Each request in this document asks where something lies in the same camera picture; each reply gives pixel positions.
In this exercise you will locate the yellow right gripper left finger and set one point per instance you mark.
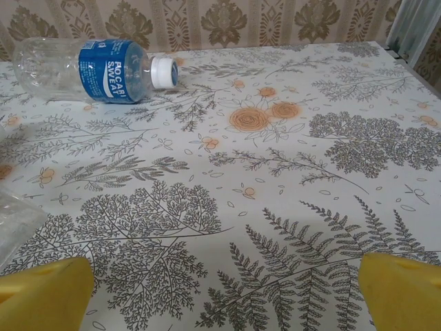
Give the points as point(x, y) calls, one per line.
point(41, 300)

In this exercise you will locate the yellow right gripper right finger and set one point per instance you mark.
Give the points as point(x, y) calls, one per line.
point(403, 296)

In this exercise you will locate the clear plastic bottle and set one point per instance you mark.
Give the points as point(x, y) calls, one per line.
point(15, 227)

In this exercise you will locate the Pocari Sweat plastic bottle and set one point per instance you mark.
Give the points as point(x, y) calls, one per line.
point(107, 69)

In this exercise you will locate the aluminium frame post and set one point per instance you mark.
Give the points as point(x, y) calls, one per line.
point(413, 31)

